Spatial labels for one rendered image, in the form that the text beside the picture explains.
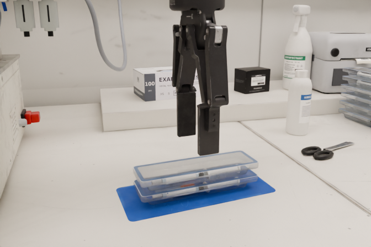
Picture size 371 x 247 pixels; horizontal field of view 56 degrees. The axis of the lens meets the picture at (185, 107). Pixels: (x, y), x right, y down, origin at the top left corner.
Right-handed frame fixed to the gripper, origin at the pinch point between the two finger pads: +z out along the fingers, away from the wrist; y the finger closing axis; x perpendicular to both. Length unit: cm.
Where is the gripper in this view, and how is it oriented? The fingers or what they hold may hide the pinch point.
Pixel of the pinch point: (196, 126)
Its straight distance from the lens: 51.1
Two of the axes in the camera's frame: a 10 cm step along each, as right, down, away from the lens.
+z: 0.1, 9.7, 2.5
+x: 9.3, -0.9, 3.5
